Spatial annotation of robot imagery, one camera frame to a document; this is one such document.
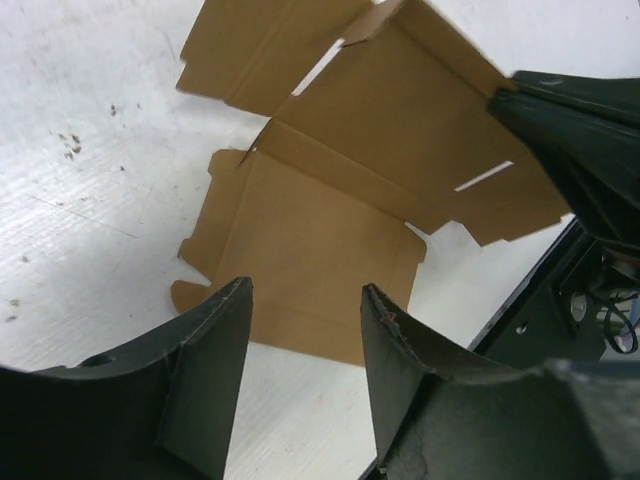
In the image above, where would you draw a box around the cardboard box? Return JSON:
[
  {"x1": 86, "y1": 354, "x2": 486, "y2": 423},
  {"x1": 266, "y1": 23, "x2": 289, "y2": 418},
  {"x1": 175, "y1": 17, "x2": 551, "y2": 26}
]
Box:
[{"x1": 171, "y1": 1, "x2": 568, "y2": 365}]

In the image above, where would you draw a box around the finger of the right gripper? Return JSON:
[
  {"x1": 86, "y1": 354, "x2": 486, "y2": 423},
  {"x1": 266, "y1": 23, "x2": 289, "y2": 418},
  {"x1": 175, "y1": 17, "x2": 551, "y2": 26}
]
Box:
[{"x1": 487, "y1": 71, "x2": 639, "y2": 250}]

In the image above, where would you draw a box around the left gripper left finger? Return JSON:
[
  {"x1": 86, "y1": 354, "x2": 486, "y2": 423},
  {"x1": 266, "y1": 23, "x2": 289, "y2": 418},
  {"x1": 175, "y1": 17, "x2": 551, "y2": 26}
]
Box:
[{"x1": 1, "y1": 277, "x2": 253, "y2": 479}]

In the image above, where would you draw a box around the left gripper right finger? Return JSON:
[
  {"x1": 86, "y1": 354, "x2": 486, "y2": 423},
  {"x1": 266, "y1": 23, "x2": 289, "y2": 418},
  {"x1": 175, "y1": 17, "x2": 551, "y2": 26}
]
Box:
[{"x1": 361, "y1": 284, "x2": 639, "y2": 479}]

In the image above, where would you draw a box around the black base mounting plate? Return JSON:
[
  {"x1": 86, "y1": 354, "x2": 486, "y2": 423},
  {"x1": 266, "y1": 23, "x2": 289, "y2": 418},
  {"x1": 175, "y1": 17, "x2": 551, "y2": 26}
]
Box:
[{"x1": 467, "y1": 219, "x2": 640, "y2": 381}]

